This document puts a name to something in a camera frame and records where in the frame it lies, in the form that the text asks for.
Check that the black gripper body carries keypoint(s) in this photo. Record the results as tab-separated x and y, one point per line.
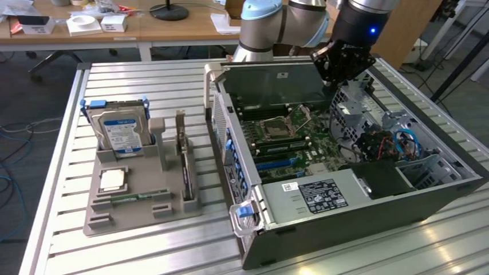
355	25

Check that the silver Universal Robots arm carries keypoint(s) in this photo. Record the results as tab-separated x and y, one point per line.
256	34

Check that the wooden cabinet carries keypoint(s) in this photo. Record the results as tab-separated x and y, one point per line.
408	34

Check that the white floor box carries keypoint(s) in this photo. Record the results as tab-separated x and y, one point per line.
415	51

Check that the metal socket cover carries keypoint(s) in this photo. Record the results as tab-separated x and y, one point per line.
302	117

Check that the perforated metal drive cage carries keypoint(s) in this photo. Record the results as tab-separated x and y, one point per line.
355	123

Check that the CPU socket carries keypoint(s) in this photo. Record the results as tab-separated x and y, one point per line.
276	128

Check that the green motherboard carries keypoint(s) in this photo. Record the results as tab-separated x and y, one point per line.
318	137

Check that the black stand pole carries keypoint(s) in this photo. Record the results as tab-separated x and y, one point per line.
459	68

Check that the brown cardboard box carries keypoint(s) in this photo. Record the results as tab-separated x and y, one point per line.
234	8

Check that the installed RAM stick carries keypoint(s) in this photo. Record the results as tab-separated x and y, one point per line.
284	146

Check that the blue expansion card retainer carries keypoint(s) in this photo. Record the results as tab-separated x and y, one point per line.
230	144

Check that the blue expansion slot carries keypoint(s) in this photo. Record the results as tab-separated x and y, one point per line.
275	165

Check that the wooden desk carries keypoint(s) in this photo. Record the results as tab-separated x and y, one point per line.
172	28

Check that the black round lamp base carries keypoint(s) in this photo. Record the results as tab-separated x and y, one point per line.
168	13

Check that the grey power supply unit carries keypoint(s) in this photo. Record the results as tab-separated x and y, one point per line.
283	206

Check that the graphics card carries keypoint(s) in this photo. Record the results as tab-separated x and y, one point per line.
186	172

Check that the small white carton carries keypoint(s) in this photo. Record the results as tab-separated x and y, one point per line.
114	24

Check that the black open PC case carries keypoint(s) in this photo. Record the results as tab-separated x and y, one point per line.
344	229

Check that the hard disk blue carrier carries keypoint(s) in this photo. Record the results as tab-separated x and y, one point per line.
119	131

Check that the grey parts rack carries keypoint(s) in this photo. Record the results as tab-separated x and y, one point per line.
146	172

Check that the white box with tape roll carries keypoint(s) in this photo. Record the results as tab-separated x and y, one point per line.
85	25

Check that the green RAM stick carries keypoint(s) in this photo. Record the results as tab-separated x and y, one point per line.
134	197

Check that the silver CPU chip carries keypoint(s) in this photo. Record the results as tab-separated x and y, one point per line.
111	180

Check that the black office chair base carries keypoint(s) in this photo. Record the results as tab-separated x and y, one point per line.
42	61

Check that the white box black top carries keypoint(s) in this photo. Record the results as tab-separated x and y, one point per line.
37	25

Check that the silver disk bay bracket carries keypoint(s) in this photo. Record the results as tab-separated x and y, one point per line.
432	169

